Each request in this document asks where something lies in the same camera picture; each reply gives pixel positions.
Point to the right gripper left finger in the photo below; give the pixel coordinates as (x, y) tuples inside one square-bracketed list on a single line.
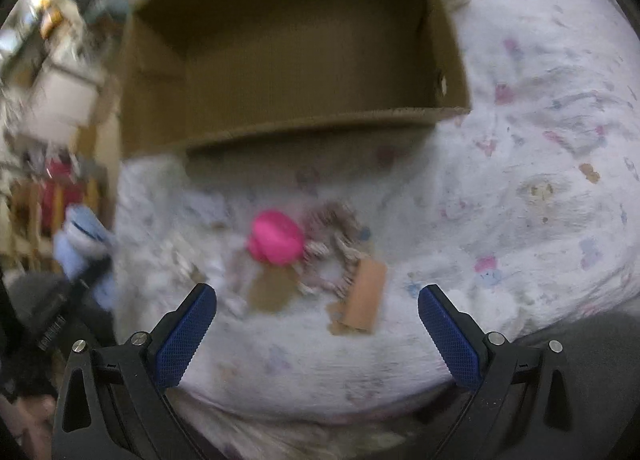
[(113, 404)]

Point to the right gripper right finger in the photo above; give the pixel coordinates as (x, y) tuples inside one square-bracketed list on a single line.
[(521, 404)]

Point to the light blue plush toy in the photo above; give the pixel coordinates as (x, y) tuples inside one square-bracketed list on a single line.
[(82, 240)]

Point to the brown cardboard tube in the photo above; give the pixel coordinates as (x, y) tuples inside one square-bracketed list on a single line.
[(358, 312)]

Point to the pink rubber duck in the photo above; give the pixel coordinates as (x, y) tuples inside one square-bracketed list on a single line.
[(275, 239)]

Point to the beige lace scrunchie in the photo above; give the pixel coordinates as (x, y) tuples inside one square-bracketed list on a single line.
[(332, 232)]

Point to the red bag on chair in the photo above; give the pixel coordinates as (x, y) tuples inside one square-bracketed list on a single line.
[(60, 188)]

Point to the white patterned bed quilt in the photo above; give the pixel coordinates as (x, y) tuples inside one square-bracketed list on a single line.
[(524, 210)]

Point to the brown cardboard box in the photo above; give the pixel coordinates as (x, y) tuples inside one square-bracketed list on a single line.
[(198, 72)]

